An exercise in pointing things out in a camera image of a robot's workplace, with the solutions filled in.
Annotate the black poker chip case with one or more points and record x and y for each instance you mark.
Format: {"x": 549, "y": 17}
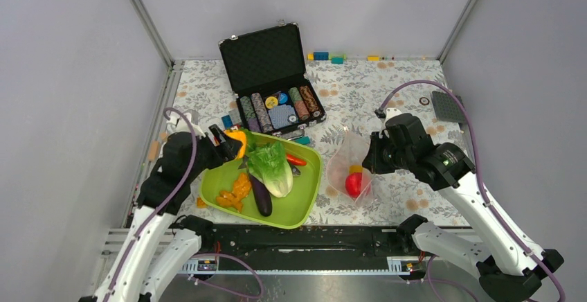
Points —
{"x": 267, "y": 73}

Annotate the orange fried chicken piece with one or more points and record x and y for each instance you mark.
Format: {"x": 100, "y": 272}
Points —
{"x": 240, "y": 190}

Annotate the wooden block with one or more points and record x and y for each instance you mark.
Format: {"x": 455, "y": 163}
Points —
{"x": 154, "y": 150}

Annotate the purple eggplant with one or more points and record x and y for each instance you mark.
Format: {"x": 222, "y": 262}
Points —
{"x": 261, "y": 195}

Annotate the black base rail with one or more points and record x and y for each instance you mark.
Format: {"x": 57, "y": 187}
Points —
{"x": 335, "y": 249}

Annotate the teal block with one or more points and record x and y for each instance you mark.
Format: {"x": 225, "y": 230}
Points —
{"x": 304, "y": 140}

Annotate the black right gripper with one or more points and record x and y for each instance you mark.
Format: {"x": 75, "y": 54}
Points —
{"x": 372, "y": 161}

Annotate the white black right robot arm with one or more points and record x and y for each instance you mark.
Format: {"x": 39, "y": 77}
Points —
{"x": 508, "y": 265}

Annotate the floral tablecloth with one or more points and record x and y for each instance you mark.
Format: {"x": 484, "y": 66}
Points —
{"x": 350, "y": 92}

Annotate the red tomato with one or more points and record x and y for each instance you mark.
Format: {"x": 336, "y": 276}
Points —
{"x": 355, "y": 183}

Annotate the clear pink zip top bag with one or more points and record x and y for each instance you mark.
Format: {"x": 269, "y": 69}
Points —
{"x": 346, "y": 174}

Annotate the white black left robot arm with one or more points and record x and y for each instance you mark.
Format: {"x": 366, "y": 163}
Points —
{"x": 138, "y": 273}

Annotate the green napa cabbage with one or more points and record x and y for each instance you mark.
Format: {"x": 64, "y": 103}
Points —
{"x": 268, "y": 163}

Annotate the yellow bell pepper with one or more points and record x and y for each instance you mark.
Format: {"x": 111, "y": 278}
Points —
{"x": 237, "y": 142}

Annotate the blue toy brick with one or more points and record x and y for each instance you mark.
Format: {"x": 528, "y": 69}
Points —
{"x": 227, "y": 122}

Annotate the blue yellow brick row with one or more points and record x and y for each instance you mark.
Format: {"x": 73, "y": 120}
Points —
{"x": 326, "y": 56}

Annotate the dark grey building baseplate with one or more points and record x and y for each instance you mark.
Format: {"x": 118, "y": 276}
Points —
{"x": 446, "y": 109}

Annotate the green plastic tray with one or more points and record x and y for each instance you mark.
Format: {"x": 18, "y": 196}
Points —
{"x": 289, "y": 212}

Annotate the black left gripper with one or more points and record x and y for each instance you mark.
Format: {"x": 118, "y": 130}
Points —
{"x": 226, "y": 151}

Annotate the yellow orange mango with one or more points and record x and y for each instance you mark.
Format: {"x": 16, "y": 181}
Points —
{"x": 354, "y": 169}

